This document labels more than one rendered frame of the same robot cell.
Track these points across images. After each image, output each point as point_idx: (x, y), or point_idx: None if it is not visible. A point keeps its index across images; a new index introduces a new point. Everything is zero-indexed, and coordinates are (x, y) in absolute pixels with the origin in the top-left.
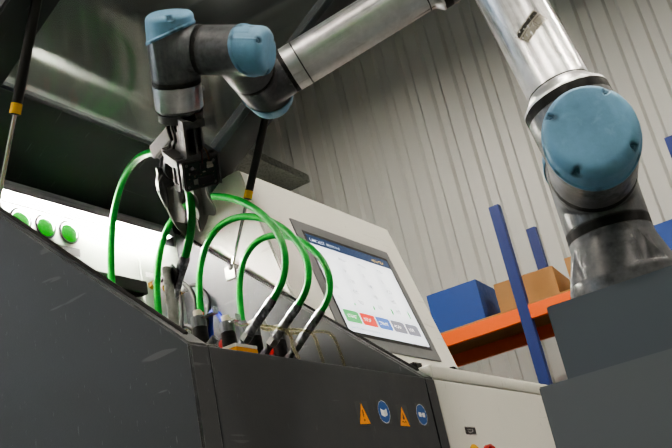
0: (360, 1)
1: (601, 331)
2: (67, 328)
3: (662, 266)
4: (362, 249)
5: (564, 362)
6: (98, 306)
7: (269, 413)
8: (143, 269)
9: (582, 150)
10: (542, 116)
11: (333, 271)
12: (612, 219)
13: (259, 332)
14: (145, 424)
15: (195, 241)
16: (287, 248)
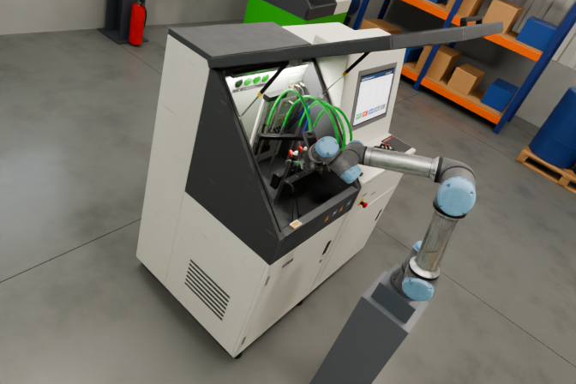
0: (405, 163)
1: (386, 298)
2: (248, 195)
3: None
4: (385, 69)
5: (373, 293)
6: (260, 201)
7: (295, 240)
8: (289, 80)
9: (410, 293)
10: (411, 273)
11: (363, 93)
12: None
13: None
14: (259, 241)
15: (316, 66)
16: None
